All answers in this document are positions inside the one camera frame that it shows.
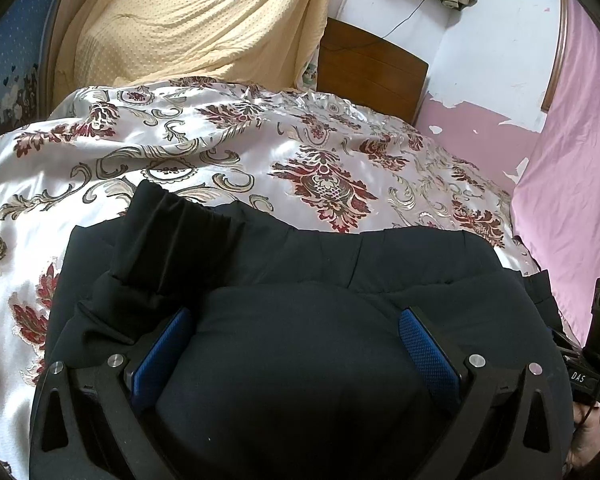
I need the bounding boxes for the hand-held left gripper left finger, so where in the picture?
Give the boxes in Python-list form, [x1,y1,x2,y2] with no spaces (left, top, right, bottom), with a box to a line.
[27,306,196,480]

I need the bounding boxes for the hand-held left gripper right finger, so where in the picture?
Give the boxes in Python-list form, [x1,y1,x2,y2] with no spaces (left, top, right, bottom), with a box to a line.
[397,306,574,480]

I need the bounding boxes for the black pants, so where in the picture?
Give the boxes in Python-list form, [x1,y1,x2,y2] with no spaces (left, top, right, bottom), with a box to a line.
[45,180,576,480]

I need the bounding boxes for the person's right hand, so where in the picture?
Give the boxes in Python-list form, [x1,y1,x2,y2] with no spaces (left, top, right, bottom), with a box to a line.
[570,405,600,471]

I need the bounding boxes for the pink curtain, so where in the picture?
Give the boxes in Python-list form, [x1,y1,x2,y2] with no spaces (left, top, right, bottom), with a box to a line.
[510,0,600,411]

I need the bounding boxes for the floral satin bedspread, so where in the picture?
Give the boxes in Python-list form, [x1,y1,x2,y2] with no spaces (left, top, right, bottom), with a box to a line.
[0,76,541,480]

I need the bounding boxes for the wooden headboard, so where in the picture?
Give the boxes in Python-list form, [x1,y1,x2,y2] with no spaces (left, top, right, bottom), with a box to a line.
[316,17,429,126]

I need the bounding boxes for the beige draped cloth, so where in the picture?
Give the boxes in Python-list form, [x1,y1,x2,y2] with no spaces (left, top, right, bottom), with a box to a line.
[47,0,341,106]

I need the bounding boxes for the blue patterned cloth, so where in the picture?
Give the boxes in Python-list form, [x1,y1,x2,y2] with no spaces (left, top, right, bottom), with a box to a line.
[0,0,76,151]

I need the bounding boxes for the wooden window frame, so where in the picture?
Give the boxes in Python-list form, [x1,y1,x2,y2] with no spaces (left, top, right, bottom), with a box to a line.
[540,0,571,113]

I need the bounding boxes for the black wall cable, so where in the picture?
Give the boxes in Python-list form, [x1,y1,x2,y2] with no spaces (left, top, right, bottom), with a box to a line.
[330,0,433,53]

